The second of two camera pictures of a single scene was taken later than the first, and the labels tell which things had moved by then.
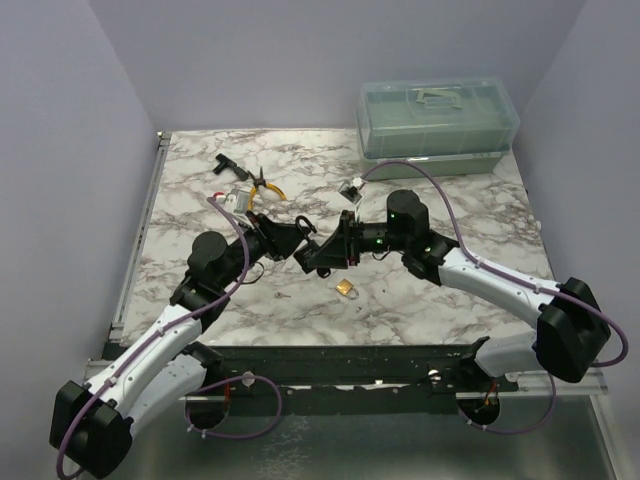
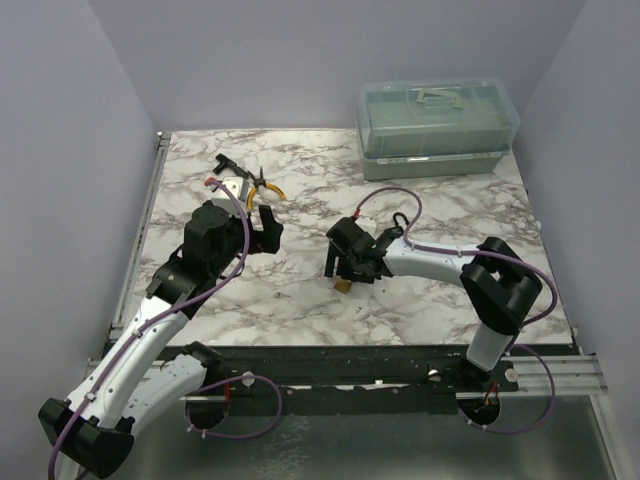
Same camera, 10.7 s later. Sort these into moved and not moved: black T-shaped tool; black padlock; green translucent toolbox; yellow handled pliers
Moved: black padlock
Not moved: yellow handled pliers; green translucent toolbox; black T-shaped tool
